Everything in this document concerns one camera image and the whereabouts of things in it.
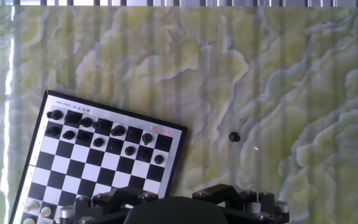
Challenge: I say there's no green marble pattern mat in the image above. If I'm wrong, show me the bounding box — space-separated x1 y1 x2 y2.
0 5 358 224

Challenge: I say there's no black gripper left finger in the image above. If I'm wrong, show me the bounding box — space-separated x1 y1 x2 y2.
59 186 160 224

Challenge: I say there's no black chess queen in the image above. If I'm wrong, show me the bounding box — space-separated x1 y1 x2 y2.
91 119 113 131

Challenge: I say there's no black chess rook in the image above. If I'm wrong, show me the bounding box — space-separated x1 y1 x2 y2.
45 109 64 121
228 131 242 143

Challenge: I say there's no black chess bishop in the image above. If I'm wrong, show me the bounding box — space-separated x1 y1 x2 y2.
126 128 142 142
78 116 94 128

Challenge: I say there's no black white magnetic chessboard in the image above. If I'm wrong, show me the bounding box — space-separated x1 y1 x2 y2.
8 89 188 224

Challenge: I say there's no black chess king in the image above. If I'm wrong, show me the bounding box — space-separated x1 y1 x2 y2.
110 124 127 138

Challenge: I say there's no white chess pawn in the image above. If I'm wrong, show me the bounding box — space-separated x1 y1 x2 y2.
39 206 53 218
25 200 41 212

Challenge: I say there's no black chess knight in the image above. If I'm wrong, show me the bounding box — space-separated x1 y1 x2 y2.
63 111 83 125
140 132 154 146

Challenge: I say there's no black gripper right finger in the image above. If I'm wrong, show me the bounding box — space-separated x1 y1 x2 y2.
193 183 290 224

